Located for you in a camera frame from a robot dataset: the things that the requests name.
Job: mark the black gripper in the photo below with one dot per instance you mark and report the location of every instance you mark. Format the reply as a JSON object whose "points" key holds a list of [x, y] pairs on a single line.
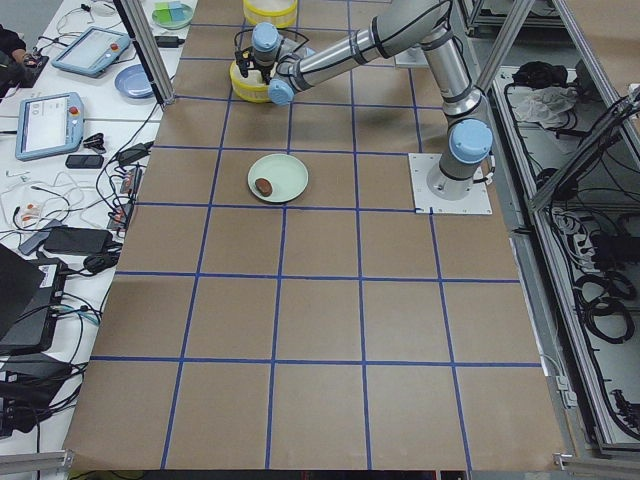
{"points": [[263, 71]]}

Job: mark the yellow steamer basket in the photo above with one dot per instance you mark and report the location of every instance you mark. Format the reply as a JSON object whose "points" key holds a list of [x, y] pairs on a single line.
{"points": [[280, 13], [251, 88]]}

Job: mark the brown bun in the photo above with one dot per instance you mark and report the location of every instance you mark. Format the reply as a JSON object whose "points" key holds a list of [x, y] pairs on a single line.
{"points": [[264, 187]]}

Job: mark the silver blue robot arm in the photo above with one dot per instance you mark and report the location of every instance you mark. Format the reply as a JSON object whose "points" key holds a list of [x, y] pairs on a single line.
{"points": [[413, 34]]}

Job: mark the green plate with blocks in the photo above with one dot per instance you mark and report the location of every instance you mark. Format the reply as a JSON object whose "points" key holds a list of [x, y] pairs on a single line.
{"points": [[172, 15]]}

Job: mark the blue plate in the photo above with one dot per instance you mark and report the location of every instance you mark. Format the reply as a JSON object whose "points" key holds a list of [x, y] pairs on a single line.
{"points": [[132, 82]]}

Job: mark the light green plate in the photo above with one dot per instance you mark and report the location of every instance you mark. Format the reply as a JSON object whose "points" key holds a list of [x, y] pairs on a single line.
{"points": [[287, 174]]}

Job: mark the upper teach pendant tablet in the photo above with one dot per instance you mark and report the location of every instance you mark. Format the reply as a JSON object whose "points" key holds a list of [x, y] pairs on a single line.
{"points": [[92, 52]]}

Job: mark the teach pendant tablet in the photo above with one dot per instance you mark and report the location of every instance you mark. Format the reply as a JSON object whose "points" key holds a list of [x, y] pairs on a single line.
{"points": [[49, 126], [92, 52]]}

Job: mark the black phone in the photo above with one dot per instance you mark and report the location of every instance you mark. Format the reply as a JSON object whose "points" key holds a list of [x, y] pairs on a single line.
{"points": [[84, 161]]}

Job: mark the lower teach pendant tablet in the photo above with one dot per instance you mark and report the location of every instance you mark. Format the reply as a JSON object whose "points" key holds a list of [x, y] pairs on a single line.
{"points": [[49, 126]]}

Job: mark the crumpled white cloth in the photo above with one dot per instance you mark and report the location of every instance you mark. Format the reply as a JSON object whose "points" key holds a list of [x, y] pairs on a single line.
{"points": [[549, 107]]}

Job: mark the black laptop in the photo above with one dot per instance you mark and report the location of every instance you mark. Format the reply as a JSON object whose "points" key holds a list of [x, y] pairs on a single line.
{"points": [[30, 290]]}

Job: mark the aluminium frame post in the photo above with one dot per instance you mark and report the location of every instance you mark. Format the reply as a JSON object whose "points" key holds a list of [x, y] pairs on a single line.
{"points": [[135, 22]]}

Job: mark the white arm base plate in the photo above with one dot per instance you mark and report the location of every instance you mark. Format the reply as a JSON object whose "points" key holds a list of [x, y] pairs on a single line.
{"points": [[435, 193]]}

